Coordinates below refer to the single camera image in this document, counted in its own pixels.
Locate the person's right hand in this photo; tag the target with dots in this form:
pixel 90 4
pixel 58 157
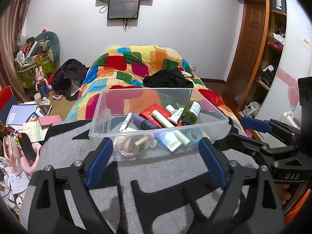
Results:
pixel 284 195

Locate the white slim cosmetic pen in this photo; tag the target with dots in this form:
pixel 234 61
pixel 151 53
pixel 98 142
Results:
pixel 126 122

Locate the dark purple clothes pile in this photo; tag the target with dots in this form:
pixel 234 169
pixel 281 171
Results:
pixel 69 78

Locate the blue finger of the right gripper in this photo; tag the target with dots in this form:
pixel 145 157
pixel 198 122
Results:
pixel 256 124

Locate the white blue label tube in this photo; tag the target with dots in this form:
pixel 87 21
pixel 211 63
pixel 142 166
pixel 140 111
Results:
pixel 168 140

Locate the black garment on bed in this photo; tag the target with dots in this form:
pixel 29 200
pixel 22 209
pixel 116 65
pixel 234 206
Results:
pixel 167 79

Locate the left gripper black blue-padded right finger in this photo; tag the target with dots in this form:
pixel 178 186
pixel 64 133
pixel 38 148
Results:
pixel 249 202

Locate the orange sleeve forearm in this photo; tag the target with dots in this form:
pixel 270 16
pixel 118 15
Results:
pixel 294 211

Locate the clear plastic storage bin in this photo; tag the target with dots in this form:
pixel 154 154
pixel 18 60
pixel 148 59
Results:
pixel 114 105

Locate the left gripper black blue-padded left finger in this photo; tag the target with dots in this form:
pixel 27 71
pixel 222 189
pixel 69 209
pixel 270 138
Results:
pixel 49 211

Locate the light green long tube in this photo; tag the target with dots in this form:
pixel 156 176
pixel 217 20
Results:
pixel 163 121

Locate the grey black fleece blanket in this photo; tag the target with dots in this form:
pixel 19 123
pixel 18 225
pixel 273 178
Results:
pixel 169 194

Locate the pink rabbit figurine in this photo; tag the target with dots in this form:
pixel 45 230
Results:
pixel 41 84

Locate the dark green glass bottle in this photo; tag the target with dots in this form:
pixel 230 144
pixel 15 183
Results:
pixel 190 113

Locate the purple bottle dark cap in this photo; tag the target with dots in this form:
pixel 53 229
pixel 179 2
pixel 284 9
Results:
pixel 143 123

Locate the blue notebook on floor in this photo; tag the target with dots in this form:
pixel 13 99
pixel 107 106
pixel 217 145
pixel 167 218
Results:
pixel 18 114

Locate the mint green small tube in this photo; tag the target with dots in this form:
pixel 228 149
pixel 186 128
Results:
pixel 153 145

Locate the wooden door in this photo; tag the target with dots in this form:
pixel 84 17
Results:
pixel 248 46

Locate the green storage basket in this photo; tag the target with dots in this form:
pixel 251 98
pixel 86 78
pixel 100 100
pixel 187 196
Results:
pixel 42 51

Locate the pink flat box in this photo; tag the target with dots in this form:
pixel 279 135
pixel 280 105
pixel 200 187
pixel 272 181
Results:
pixel 48 120

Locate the beige cosmetic tube red cap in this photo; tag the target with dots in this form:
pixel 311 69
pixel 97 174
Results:
pixel 175 114

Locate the colourful patchwork blanket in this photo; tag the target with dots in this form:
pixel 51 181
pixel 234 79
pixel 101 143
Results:
pixel 124 67

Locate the white gauze tape roll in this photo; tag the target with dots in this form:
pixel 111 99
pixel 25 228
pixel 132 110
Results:
pixel 124 146

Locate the black orange handheld device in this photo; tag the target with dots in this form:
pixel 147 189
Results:
pixel 27 148

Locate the wall mounted small monitor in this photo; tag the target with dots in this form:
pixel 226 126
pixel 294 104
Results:
pixel 123 9

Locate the red pouch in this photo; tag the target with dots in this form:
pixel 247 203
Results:
pixel 147 113

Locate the wooden shelf unit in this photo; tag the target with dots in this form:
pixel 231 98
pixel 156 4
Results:
pixel 270 52

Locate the blue tape roll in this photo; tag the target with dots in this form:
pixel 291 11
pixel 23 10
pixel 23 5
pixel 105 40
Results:
pixel 194 135

